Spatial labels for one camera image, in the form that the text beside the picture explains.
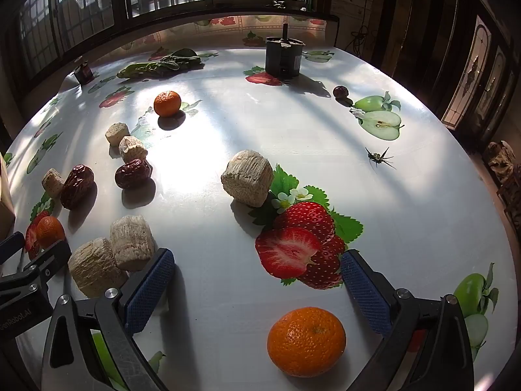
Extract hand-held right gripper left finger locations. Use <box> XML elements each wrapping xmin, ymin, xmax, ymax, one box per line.
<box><xmin>41</xmin><ymin>248</ymin><xmax>176</xmax><ymax>391</ymax></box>

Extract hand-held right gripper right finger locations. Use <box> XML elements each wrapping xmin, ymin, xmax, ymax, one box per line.
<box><xmin>340</xmin><ymin>248</ymin><xmax>476</xmax><ymax>391</ymax></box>

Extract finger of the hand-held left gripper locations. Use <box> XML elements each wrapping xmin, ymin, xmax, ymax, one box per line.
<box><xmin>22</xmin><ymin>239</ymin><xmax>72</xmax><ymax>294</ymax></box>
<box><xmin>0</xmin><ymin>231</ymin><xmax>26</xmax><ymax>265</ymax></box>

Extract small orange tangerine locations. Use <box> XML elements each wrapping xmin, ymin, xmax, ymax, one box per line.
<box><xmin>36</xmin><ymin>216</ymin><xmax>66</xmax><ymax>249</ymax></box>

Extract brown cardboard box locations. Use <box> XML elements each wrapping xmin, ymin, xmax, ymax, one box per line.
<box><xmin>0</xmin><ymin>152</ymin><xmax>16</xmax><ymax>241</ymax></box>

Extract small red tomato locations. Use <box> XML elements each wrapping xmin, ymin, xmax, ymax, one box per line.
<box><xmin>267</xmin><ymin>307</ymin><xmax>347</xmax><ymax>378</ymax></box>

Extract large wrinkled red date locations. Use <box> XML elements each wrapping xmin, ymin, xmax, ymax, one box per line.
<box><xmin>60</xmin><ymin>165</ymin><xmax>95</xmax><ymax>211</ymax></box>

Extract small beige sugarcane chunk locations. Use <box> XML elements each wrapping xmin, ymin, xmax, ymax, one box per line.
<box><xmin>118</xmin><ymin>136</ymin><xmax>149</xmax><ymax>164</ymax></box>
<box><xmin>42</xmin><ymin>168</ymin><xmax>65</xmax><ymax>199</ymax></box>
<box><xmin>105</xmin><ymin>123</ymin><xmax>130</xmax><ymax>146</ymax></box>

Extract smooth dark red date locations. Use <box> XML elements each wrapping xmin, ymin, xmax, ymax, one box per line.
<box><xmin>114</xmin><ymin>158</ymin><xmax>153</xmax><ymax>190</ymax></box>

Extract small dark insect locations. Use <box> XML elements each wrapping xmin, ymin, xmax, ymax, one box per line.
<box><xmin>365</xmin><ymin>147</ymin><xmax>396</xmax><ymax>170</ymax></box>

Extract large beige sugarcane chunk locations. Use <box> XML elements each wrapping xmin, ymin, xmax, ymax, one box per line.
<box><xmin>221</xmin><ymin>150</ymin><xmax>274</xmax><ymax>208</ymax></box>

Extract small dark jar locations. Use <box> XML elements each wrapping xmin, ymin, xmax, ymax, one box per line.
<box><xmin>74</xmin><ymin>61</ymin><xmax>95</xmax><ymax>86</ymax></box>

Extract medium orange tangerine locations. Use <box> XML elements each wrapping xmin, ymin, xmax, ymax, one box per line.
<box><xmin>153</xmin><ymin>91</ymin><xmax>182</xmax><ymax>117</ymax></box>

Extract carved wooden root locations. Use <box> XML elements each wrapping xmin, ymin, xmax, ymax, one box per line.
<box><xmin>482</xmin><ymin>140</ymin><xmax>521</xmax><ymax>229</ymax></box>

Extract fruit printed tablecloth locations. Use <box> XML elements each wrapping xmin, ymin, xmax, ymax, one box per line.
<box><xmin>0</xmin><ymin>14</ymin><xmax>517</xmax><ymax>391</ymax></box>

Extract light green leafy vegetable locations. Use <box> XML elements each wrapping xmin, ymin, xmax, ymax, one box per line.
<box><xmin>117</xmin><ymin>62</ymin><xmax>172</xmax><ymax>80</ymax></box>

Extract dark green leafy vegetable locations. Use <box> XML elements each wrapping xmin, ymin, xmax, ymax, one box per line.
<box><xmin>148</xmin><ymin>48</ymin><xmax>203</xmax><ymax>70</ymax></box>

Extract black cylindrical motor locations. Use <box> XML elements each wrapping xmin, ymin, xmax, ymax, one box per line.
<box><xmin>265</xmin><ymin>24</ymin><xmax>306</xmax><ymax>78</ymax></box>

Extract wooden door with glass panels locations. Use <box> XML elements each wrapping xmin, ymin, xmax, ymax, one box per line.
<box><xmin>442</xmin><ymin>12</ymin><xmax>518</xmax><ymax>133</ymax></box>

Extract hanging wall cables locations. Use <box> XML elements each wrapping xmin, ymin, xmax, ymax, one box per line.
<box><xmin>348</xmin><ymin>0</ymin><xmax>376</xmax><ymax>55</ymax></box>

